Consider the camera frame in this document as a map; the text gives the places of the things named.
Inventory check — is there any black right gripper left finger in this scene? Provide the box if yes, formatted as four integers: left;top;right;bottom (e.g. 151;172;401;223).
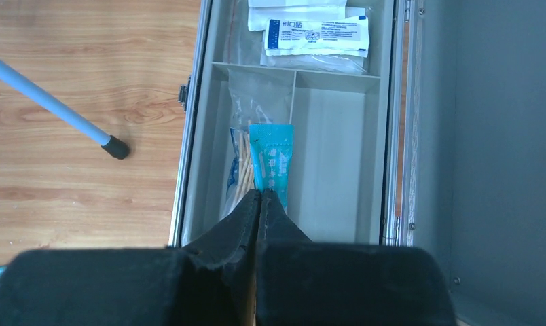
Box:
0;190;261;325

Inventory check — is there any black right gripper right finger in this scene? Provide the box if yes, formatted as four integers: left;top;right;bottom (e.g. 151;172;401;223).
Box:
257;190;457;325

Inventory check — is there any grey plastic tray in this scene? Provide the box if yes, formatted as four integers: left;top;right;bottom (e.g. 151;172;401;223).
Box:
169;1;396;247

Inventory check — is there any blue white sachet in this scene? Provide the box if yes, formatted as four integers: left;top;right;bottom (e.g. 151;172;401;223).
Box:
249;124;294;209

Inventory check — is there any cotton swabs bag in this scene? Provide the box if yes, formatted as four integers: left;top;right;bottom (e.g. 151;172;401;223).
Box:
221;70;294;217

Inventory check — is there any white pads zip bag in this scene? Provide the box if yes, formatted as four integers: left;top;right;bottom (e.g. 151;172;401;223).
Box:
223;1;374;75

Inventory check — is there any grey metal case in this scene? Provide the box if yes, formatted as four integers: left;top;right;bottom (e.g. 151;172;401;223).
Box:
167;0;546;326

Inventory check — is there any blue music stand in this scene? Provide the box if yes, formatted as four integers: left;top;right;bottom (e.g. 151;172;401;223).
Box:
0;60;130;160

